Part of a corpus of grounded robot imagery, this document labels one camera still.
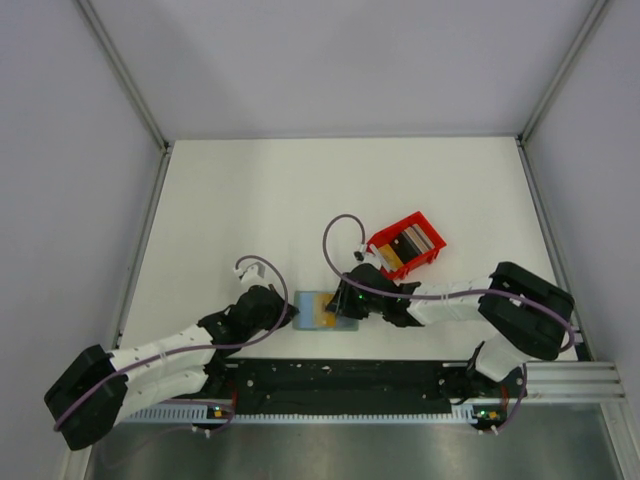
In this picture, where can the right aluminium frame post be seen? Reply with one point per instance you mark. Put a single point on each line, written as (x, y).
(588, 28)

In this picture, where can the red plastic bin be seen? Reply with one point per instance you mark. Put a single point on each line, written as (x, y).
(388, 233)

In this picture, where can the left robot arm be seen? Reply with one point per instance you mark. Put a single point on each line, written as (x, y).
(100, 388)

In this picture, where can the stack of credit cards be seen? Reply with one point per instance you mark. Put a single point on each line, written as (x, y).
(405, 247)

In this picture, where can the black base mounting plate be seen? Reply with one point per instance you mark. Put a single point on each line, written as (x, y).
(351, 387)

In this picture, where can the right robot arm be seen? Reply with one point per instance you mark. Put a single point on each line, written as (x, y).
(530, 315)

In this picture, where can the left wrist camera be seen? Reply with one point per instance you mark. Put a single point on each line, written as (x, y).
(253, 274)

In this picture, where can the aluminium front rail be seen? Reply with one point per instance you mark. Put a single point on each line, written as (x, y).
(573, 382)

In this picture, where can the grey slotted cable duct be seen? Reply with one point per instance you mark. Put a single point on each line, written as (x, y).
(203, 414)

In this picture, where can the yellow credit card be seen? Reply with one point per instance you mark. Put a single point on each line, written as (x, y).
(322, 318)

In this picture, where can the left aluminium frame post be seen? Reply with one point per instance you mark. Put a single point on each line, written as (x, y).
(121, 72)

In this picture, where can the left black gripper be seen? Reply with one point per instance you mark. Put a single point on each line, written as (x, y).
(279, 305)

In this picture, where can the aluminium frame post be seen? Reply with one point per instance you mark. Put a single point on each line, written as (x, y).
(588, 28)
(121, 72)

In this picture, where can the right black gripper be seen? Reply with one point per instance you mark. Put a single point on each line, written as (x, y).
(342, 299)

